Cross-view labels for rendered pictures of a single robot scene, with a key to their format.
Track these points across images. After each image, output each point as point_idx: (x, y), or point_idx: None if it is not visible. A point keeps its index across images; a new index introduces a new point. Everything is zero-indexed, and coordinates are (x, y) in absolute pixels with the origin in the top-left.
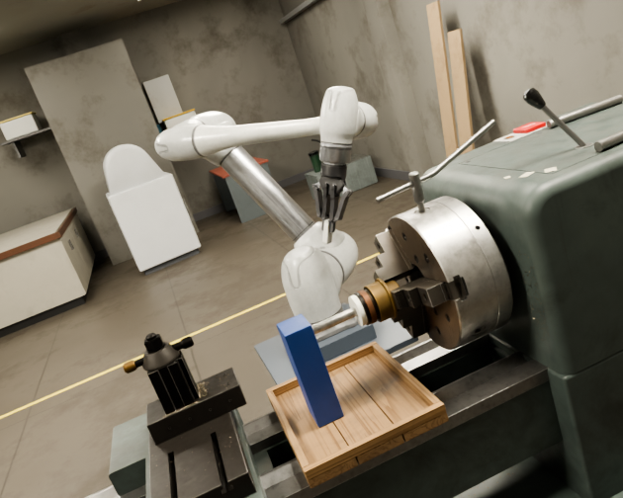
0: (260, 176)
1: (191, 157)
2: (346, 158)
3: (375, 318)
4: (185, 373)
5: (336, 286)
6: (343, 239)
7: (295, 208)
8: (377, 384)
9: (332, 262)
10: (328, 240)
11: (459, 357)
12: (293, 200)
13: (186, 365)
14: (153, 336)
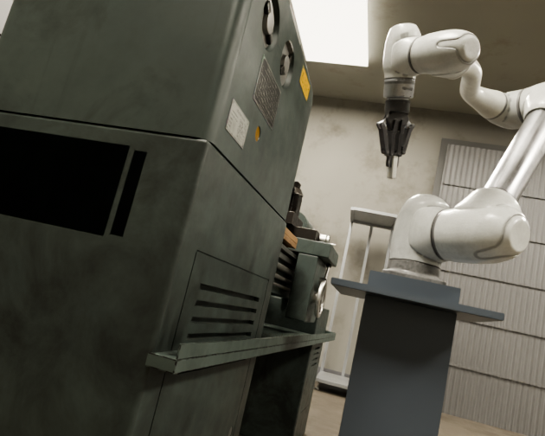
0: (514, 138)
1: (489, 121)
2: (384, 92)
3: None
4: None
5: (409, 235)
6: (477, 208)
7: (496, 171)
8: None
9: (425, 214)
10: (388, 175)
11: None
12: (510, 163)
13: (292, 201)
14: (294, 182)
